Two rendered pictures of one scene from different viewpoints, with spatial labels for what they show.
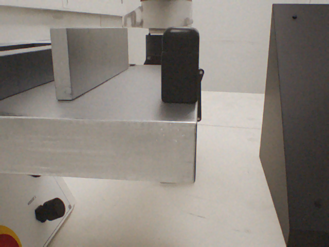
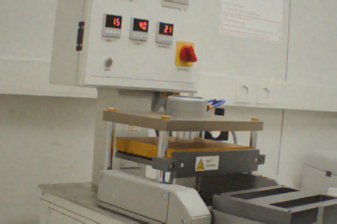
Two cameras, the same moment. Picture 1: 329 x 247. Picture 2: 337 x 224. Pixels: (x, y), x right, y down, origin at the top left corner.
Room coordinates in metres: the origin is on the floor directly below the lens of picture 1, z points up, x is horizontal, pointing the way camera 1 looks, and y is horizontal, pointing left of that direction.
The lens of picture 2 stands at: (-0.62, -0.30, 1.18)
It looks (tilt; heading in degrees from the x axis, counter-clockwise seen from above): 3 degrees down; 41
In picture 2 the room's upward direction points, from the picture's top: 5 degrees clockwise
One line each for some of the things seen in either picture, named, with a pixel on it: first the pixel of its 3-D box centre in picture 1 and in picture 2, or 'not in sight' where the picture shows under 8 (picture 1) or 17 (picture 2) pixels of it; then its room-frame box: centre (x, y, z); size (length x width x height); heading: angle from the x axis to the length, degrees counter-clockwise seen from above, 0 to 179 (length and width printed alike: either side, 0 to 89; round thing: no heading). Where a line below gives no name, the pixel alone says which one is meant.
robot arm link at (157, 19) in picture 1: (156, 17); not in sight; (0.59, 0.02, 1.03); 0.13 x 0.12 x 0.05; 3
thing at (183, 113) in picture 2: not in sight; (180, 127); (0.31, 0.46, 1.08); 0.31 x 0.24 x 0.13; 174
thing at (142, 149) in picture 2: not in sight; (187, 137); (0.30, 0.42, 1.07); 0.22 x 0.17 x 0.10; 174
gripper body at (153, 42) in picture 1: (166, 59); not in sight; (0.57, 0.00, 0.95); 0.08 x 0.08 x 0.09
